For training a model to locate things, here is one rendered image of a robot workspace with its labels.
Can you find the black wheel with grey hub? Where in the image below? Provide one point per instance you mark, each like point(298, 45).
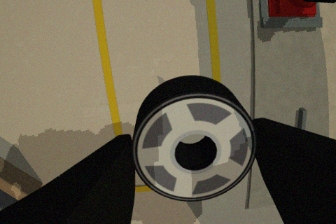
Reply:
point(189, 172)

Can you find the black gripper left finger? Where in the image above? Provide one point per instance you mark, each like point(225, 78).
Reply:
point(98, 190)

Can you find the dark grey rectangular block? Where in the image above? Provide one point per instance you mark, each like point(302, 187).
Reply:
point(6, 200)

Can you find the yellow rectangular floor outline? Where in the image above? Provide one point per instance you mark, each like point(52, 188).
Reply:
point(105, 62)

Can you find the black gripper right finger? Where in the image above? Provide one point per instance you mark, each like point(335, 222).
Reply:
point(299, 170)

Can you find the brown rectangular block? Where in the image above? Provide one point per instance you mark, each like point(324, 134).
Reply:
point(16, 182)

